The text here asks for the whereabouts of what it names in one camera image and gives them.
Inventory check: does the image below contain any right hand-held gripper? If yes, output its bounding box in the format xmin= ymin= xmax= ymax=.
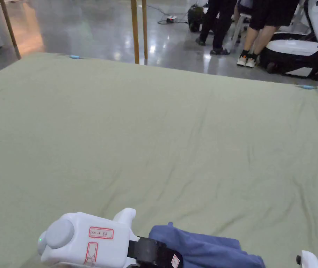
xmin=296 ymin=250 xmax=318 ymax=268

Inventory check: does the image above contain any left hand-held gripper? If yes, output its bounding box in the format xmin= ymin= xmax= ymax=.
xmin=37 ymin=208 xmax=184 ymax=268

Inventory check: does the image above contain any dark blue shirt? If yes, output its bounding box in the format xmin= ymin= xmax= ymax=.
xmin=149 ymin=222 xmax=266 ymax=268

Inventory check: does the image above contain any bed with pale green sheet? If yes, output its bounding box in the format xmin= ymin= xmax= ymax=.
xmin=0 ymin=52 xmax=318 ymax=268

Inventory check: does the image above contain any white and black robot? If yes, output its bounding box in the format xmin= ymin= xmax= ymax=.
xmin=259 ymin=0 xmax=318 ymax=81

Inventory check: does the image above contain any wooden pole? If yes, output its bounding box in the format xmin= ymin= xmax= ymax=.
xmin=142 ymin=0 xmax=149 ymax=60
xmin=0 ymin=0 xmax=22 ymax=60
xmin=130 ymin=0 xmax=140 ymax=65

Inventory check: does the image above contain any white chair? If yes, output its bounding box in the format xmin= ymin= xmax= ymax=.
xmin=230 ymin=12 xmax=252 ymax=51

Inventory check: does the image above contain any white power strip with cable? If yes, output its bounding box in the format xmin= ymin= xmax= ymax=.
xmin=147 ymin=2 xmax=189 ymax=25

